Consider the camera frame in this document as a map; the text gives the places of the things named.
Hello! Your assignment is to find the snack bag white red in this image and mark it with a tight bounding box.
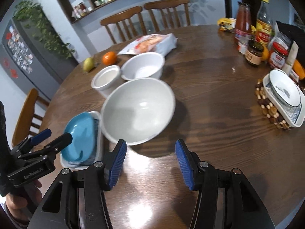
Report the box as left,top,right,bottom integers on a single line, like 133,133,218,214
118,33,178,57

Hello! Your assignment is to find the large white bowl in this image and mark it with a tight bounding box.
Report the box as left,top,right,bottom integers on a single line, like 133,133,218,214
101,77,176,146

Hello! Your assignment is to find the wooden chair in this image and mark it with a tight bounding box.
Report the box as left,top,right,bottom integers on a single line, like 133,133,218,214
12,88,50,147
144,0,191,32
100,6,147,44

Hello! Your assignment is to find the small blue rimmed bowl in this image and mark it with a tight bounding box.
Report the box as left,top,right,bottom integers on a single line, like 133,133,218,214
269,69,301,107

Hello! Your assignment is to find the blue-patterned square dish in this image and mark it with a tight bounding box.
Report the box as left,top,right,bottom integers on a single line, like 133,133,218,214
60,111,103,170

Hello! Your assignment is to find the red lid chili jar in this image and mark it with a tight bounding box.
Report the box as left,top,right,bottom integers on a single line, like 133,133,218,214
268,42,288,69

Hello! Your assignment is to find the hanging green vine plant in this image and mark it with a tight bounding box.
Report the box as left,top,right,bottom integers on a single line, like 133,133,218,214
14,0,75,59

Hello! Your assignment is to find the yellow snack packet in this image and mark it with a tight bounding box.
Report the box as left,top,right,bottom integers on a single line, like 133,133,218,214
217,18,236,33

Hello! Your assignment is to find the grey refrigerator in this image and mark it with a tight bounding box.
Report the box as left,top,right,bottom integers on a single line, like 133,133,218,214
1,18,78,101

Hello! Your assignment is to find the yellow cap oil bottle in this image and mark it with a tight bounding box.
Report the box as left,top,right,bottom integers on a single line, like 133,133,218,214
255,0,272,46

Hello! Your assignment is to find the person's left hand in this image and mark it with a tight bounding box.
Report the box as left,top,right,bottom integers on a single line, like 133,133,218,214
6,180,42,222

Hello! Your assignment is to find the white ceramic ramekin pot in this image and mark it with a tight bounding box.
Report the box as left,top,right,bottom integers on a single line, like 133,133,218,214
91,65,124,98

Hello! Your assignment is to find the green pear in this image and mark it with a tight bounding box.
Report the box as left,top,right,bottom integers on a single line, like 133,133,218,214
83,57,95,72

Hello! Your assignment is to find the medium white bowl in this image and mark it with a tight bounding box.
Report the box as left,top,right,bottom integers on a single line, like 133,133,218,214
121,52,165,81

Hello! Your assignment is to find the patterned dish on trivet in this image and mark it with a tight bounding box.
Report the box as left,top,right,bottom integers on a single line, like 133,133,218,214
262,74,304,127

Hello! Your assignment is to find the blue square plate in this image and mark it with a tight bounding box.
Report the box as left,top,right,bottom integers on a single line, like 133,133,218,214
62,112,96,162

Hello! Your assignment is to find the brown sauce jar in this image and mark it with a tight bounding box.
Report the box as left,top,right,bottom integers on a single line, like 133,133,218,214
245,39,264,66

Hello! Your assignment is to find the wooden bead trivet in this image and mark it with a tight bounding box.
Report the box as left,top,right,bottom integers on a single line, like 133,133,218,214
255,79,292,130

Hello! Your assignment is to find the wooden chair back left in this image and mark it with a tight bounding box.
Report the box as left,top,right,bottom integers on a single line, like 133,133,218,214
100,6,147,44

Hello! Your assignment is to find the orange tangerine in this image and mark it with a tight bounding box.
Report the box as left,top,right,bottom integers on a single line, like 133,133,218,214
101,51,117,66

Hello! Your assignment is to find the wooden chair left side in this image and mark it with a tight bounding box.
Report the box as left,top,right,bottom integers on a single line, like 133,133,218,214
12,88,50,147

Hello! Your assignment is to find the wooden chair back right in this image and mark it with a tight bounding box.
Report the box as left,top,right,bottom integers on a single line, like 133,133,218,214
144,0,191,32

